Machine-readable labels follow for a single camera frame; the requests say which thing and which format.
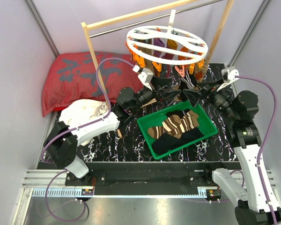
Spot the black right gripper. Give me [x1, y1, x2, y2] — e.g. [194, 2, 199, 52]
[183, 77, 238, 122]

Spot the black white-striped sock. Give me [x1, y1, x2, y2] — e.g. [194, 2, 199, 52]
[180, 70, 198, 90]

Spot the white round clip hanger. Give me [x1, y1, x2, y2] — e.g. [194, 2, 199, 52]
[126, 9, 208, 65]

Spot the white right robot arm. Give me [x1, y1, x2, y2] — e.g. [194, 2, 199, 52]
[183, 83, 281, 225]

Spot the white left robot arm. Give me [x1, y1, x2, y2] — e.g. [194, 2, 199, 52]
[44, 86, 181, 186]

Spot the argyle brown hanging sock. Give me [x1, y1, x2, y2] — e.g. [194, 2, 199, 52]
[194, 62, 209, 83]

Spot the green plastic tray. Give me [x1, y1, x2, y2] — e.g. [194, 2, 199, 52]
[137, 101, 218, 159]

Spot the olive brown hanging sock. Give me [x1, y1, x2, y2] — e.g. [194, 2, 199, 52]
[133, 39, 158, 76]

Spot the orange hanging sock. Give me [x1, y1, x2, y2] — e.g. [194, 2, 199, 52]
[163, 39, 189, 60]

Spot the purple hanging sock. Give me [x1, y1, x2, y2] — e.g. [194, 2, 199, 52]
[153, 38, 165, 55]

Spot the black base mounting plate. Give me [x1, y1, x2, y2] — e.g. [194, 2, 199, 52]
[65, 162, 241, 197]

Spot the white crumpled cloth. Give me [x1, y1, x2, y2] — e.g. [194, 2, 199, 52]
[59, 99, 111, 146]

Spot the metal hanging rod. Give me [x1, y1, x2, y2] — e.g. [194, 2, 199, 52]
[89, 0, 223, 38]

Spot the red patterned pillow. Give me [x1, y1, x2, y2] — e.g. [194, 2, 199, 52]
[42, 52, 143, 116]

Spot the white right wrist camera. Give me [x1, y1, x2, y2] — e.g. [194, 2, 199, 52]
[217, 66, 239, 92]

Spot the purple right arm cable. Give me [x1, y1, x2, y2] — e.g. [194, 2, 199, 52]
[208, 75, 278, 225]

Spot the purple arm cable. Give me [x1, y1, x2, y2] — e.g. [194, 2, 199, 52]
[40, 58, 138, 221]
[208, 75, 278, 225]

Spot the wooden drying rack frame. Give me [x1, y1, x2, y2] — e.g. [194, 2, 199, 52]
[81, 0, 234, 107]

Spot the aluminium rail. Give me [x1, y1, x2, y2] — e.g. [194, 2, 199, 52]
[22, 169, 94, 198]

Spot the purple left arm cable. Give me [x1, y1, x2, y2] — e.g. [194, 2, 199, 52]
[40, 58, 138, 221]

